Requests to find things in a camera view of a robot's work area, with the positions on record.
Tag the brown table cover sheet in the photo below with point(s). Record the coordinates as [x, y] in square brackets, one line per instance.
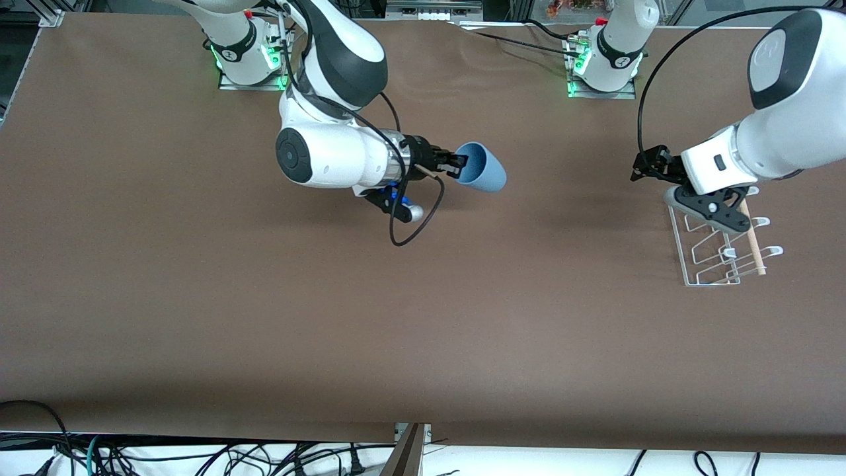
[423, 297]

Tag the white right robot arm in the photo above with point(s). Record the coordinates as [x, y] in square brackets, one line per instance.
[330, 158]

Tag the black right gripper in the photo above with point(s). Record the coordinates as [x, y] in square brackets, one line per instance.
[420, 152]

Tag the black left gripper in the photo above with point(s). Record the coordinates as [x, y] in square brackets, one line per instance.
[663, 166]

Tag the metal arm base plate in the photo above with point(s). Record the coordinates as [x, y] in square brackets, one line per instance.
[228, 82]
[621, 94]

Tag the wooden rack rod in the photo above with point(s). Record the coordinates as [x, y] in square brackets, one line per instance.
[757, 254]

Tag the grey device box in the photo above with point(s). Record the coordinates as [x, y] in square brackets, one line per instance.
[433, 8]

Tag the blue plastic cup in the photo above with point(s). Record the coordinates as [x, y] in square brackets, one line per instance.
[486, 173]

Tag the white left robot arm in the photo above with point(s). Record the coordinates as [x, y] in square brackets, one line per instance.
[786, 139]

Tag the grey metal post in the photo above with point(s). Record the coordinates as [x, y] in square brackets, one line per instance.
[406, 453]

